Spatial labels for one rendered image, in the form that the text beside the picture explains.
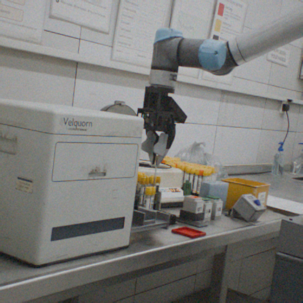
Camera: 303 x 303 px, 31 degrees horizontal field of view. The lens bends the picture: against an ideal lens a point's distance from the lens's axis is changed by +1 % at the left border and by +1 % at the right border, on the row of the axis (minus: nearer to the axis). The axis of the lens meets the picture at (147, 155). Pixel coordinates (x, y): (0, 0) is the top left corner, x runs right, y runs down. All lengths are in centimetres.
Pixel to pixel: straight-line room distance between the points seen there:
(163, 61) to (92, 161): 44
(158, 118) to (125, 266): 42
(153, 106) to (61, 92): 53
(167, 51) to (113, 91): 69
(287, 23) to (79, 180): 71
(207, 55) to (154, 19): 88
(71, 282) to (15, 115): 34
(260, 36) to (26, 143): 72
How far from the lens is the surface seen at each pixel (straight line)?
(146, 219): 136
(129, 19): 213
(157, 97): 144
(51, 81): 187
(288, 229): 144
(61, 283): 106
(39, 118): 103
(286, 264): 144
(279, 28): 149
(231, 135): 293
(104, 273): 115
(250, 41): 150
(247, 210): 173
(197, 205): 157
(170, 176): 183
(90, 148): 109
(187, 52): 142
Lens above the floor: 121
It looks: 6 degrees down
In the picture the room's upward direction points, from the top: 7 degrees clockwise
